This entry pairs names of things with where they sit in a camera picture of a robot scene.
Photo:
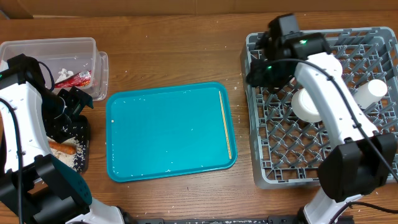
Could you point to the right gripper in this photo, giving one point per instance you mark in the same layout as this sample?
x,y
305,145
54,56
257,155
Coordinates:
x,y
261,78

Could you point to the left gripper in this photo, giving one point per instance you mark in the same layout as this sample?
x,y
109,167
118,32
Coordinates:
x,y
78,99

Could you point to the white napkin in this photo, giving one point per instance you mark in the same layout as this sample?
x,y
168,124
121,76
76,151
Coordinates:
x,y
64,74

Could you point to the red snack wrapper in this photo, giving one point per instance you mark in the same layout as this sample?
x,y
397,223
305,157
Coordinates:
x,y
79,79

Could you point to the orange carrot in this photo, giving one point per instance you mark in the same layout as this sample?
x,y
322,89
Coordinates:
x,y
64,148

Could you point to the white bowl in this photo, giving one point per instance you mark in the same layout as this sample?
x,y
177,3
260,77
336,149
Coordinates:
x,y
304,108

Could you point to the rice and food scraps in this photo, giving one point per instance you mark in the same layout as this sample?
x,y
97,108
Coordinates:
x,y
71,155

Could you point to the small white plate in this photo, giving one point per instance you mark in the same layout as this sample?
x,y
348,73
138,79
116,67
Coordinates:
x,y
333,66

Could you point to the wooden chopstick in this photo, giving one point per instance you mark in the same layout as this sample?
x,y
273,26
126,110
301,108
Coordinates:
x,y
225,126

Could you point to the white cup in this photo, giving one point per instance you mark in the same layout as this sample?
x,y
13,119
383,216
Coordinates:
x,y
370,93

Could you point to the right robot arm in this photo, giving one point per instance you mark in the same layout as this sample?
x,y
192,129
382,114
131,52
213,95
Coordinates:
x,y
361,158

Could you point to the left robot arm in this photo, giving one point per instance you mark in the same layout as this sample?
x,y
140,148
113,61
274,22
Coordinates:
x,y
35,185

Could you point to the grey dishwasher rack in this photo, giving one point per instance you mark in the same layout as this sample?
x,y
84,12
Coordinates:
x,y
287,151

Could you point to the clear plastic bin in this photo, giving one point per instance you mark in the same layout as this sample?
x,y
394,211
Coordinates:
x,y
63,56

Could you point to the black plastic tray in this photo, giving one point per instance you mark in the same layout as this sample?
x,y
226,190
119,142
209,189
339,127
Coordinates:
x,y
82,140

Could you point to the teal serving tray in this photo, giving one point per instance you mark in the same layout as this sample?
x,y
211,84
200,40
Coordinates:
x,y
168,131

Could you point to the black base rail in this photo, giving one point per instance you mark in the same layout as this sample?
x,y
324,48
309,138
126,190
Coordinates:
x,y
217,221

